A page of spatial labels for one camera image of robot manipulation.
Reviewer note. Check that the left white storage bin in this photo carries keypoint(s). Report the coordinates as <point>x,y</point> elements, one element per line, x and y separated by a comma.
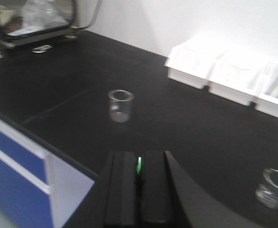
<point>193,61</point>

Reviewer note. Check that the middle white storage bin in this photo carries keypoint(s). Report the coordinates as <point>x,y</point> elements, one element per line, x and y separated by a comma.
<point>239,77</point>

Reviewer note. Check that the right white storage bin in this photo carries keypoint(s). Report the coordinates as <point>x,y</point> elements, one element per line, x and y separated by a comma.
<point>267,91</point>

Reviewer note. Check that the glass beaker holding red spoon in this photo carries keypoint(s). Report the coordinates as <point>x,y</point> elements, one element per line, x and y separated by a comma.
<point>120,104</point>

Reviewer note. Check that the glass beaker on right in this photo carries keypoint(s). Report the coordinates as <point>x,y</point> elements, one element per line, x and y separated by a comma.
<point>267,190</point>

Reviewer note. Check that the small round metal lid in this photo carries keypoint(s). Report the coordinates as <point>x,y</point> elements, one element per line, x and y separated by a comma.
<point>41,49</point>

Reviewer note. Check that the green plastic spoon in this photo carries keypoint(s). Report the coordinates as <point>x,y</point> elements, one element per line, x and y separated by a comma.
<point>139,166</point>

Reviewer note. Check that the grey lab appliance with window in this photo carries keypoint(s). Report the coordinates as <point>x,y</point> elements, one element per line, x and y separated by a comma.
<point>28,21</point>

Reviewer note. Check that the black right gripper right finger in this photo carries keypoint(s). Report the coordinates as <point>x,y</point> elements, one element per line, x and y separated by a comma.
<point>157,206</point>

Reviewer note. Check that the blue white bench cabinet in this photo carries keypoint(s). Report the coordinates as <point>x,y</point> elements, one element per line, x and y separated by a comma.
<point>37,188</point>

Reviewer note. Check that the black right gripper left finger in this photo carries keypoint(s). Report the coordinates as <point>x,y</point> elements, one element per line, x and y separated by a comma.
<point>121,201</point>

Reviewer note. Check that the white storage bin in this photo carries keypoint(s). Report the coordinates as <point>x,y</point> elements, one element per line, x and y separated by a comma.
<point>239,77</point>
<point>267,91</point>
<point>193,61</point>

